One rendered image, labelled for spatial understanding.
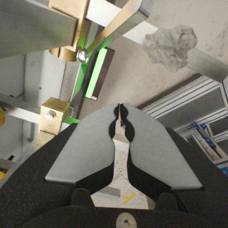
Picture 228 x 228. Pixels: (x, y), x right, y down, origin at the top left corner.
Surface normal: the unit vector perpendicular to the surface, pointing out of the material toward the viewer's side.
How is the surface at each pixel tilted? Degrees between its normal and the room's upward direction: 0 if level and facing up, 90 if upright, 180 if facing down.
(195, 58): 0
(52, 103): 90
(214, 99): 0
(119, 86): 0
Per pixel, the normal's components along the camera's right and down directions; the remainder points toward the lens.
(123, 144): -0.03, 0.52
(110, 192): 0.38, -0.79
